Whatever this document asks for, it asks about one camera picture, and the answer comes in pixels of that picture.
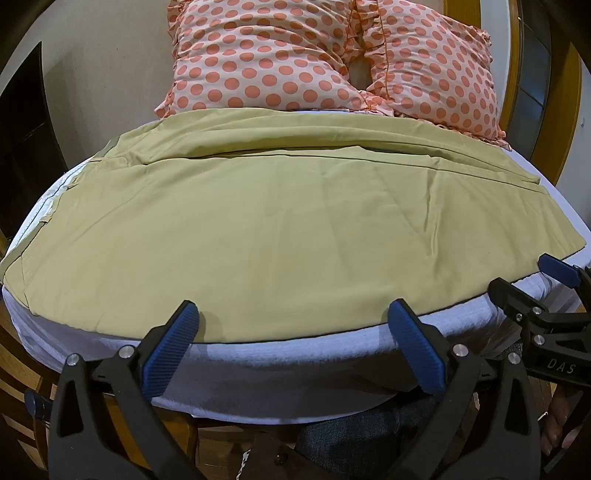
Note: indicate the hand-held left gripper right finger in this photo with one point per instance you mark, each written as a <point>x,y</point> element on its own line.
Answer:
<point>411,341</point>

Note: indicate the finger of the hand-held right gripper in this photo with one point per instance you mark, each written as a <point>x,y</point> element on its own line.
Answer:
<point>512,297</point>
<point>556,271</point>

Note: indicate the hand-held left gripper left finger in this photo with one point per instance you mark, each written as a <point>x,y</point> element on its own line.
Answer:
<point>178,330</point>

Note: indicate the yellow-green pants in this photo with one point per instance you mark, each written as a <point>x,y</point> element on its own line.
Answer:
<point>277,221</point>

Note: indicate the person's right hand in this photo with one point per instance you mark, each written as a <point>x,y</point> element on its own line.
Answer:
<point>561,420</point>

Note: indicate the bed with white sheet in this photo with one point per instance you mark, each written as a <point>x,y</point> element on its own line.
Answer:
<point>258,374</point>

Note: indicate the person's leg in jeans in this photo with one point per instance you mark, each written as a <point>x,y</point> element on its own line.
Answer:
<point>364,438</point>

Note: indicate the wooden framed glass door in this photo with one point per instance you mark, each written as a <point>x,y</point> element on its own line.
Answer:
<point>535,83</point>

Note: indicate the dark doorway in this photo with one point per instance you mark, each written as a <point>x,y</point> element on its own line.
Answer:
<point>27,147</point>

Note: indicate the polka dot pillow with ruffles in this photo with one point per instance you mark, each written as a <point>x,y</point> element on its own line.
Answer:
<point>438,64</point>

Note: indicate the large polka dot pillow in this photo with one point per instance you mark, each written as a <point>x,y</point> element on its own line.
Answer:
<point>249,60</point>

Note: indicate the wooden bed frame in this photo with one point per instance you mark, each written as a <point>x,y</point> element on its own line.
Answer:
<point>152,429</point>

